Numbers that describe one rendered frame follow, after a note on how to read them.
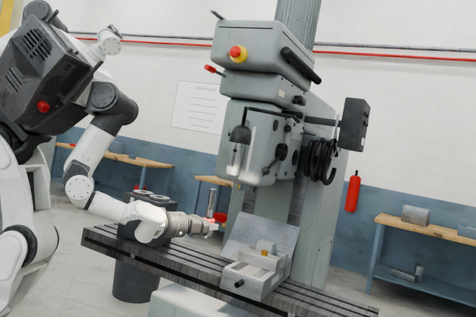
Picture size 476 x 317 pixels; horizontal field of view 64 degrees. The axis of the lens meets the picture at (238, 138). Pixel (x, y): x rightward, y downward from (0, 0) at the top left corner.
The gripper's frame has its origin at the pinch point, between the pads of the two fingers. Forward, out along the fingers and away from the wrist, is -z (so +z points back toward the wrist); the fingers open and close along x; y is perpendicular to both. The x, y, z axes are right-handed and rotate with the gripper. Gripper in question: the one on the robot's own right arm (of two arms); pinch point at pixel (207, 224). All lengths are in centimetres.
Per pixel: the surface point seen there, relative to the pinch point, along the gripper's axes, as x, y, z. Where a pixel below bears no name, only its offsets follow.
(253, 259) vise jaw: -15.6, 8.1, -11.8
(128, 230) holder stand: 41.1, 14.1, 11.0
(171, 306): -4.0, 27.3, 11.5
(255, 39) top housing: -14, -68, 4
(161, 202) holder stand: 28.9, -1.4, 4.1
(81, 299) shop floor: 189, 114, -31
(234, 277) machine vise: -19.5, 12.4, -0.5
